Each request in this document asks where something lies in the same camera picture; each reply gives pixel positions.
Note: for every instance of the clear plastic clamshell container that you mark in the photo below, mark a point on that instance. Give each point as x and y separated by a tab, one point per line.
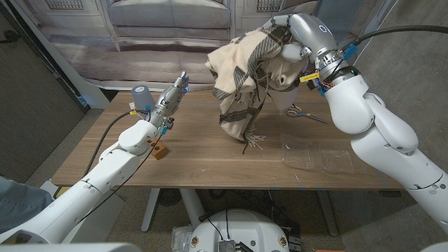
301	154

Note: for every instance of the yellow floor object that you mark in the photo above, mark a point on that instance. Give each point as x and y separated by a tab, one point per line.
61	192

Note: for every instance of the small wooden block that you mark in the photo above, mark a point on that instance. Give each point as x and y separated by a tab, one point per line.
160	151

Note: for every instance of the white table leg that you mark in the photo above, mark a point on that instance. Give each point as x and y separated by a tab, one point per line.
150	213
192	206

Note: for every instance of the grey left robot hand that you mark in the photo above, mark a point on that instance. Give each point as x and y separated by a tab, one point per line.
169	101

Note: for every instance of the cream plaid fringed scarf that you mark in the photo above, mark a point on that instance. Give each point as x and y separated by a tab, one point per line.
241	70

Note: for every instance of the person in blue jeans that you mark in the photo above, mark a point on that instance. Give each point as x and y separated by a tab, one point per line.
21	206

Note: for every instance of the printed sofa room backdrop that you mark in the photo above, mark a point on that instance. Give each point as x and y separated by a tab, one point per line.
140	59

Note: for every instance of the grey cylindrical cup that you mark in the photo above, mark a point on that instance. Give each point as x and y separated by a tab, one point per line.
141	98

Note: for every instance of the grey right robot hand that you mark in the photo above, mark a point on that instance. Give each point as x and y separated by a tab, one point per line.
309	35

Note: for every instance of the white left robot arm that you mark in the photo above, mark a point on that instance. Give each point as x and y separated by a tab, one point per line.
105	178

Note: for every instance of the clear plastic packaging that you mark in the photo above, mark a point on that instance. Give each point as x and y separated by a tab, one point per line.
180	238

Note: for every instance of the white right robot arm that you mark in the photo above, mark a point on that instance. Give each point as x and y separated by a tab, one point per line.
385	140

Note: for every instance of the grey table leg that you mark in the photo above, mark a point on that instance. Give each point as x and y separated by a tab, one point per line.
328	213

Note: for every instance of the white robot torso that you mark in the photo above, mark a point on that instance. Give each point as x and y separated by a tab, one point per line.
238	231

